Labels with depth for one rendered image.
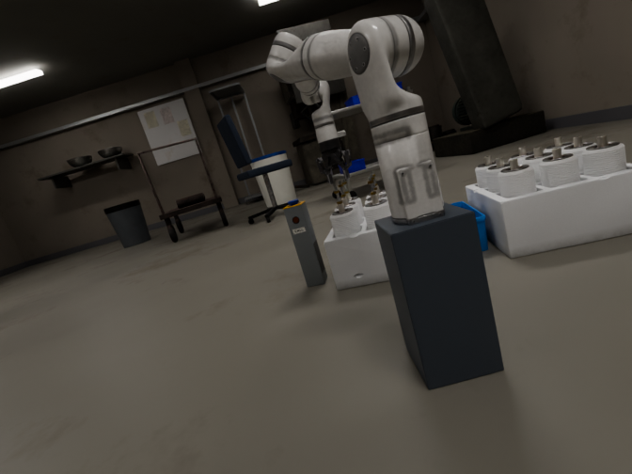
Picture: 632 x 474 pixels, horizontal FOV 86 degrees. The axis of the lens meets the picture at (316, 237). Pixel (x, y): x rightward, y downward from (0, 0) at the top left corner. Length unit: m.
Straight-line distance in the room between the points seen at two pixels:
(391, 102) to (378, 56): 0.07
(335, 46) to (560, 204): 0.78
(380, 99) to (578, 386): 0.55
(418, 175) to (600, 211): 0.75
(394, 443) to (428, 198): 0.39
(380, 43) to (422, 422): 0.59
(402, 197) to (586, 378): 0.41
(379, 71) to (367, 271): 0.72
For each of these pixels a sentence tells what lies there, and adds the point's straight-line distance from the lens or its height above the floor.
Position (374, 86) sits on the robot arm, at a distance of 0.59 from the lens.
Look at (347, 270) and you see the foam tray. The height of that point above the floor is 0.07.
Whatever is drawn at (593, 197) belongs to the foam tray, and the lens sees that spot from 1.23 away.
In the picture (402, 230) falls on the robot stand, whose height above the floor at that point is 0.30.
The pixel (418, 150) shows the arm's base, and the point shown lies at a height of 0.42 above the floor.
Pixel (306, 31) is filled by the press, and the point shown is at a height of 2.36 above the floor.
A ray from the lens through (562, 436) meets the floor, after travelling 0.63.
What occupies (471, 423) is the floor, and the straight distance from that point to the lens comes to 0.64.
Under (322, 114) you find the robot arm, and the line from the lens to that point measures 1.26.
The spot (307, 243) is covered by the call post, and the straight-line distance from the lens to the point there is 1.24.
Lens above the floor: 0.45
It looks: 12 degrees down
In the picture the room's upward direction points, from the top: 17 degrees counter-clockwise
